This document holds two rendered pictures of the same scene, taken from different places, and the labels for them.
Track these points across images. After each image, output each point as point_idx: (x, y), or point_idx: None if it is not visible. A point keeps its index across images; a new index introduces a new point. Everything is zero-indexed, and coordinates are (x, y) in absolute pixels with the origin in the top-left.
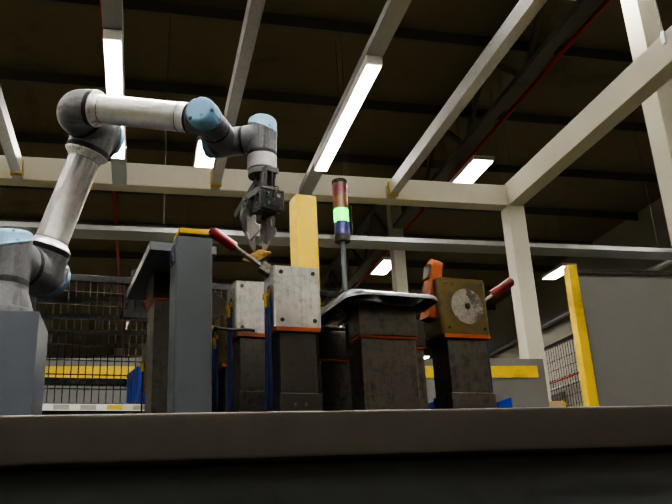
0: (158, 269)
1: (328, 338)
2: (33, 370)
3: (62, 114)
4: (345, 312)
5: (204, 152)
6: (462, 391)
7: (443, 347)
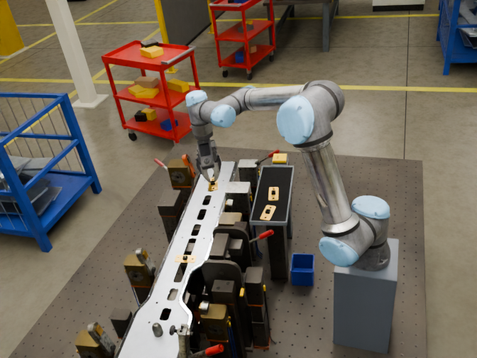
0: None
1: None
2: None
3: (338, 104)
4: (222, 177)
5: (231, 123)
6: None
7: (193, 183)
